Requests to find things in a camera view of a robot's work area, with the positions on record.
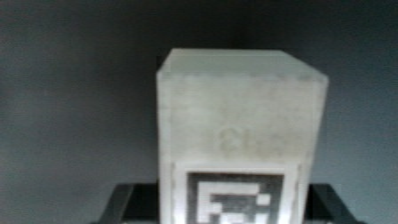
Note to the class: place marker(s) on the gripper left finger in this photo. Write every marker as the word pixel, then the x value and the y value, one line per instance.
pixel 132 205

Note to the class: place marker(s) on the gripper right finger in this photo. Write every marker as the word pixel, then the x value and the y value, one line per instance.
pixel 326 208

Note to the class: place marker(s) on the white leg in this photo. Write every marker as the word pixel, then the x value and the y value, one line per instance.
pixel 241 108

